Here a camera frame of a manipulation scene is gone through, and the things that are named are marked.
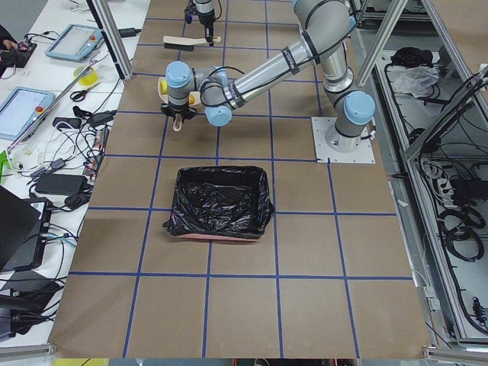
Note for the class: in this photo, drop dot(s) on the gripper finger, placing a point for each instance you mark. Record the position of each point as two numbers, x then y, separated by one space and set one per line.
209 34

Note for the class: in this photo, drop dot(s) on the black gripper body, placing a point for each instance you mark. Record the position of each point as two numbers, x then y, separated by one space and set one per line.
207 22
178 110

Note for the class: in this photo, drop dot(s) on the beige plastic dustpan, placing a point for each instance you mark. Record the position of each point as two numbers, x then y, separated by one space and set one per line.
178 100

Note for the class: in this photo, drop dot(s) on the yellow green sponge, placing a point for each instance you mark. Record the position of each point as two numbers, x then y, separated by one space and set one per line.
163 87

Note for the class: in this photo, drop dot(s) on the white hand brush black bristles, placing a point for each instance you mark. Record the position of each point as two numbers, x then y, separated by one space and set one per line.
186 43

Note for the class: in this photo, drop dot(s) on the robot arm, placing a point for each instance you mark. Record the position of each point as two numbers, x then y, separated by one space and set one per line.
205 12
324 26

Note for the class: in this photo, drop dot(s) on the black trash bag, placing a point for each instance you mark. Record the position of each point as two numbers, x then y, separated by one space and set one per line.
220 202

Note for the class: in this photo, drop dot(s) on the yellow tape roll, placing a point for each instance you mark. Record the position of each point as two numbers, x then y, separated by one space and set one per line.
89 77

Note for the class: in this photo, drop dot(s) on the black scissors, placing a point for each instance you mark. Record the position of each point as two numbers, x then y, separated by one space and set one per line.
80 95

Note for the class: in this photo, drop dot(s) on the blue teach pendant far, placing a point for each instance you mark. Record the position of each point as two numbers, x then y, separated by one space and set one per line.
75 43

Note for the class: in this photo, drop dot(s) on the blue teach pendant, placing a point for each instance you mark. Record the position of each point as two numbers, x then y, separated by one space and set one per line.
75 43
21 108

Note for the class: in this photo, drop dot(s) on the black power adapter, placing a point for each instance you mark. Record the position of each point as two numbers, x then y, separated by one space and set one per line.
60 184

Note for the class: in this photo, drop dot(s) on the blue teach pendant near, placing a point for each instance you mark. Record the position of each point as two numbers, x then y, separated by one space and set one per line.
21 108

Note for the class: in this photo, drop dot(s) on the black laptop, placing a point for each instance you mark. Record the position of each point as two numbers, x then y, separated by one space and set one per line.
24 222

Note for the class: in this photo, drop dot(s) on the black cloth bundle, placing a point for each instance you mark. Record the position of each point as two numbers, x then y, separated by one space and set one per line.
411 57

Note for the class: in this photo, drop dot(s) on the white crumpled cloth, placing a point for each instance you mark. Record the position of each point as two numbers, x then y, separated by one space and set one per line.
416 81

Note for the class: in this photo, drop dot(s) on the aluminium frame post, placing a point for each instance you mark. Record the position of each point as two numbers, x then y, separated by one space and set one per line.
104 19

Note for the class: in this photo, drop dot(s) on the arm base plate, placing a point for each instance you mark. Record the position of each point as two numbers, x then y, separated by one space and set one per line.
331 147

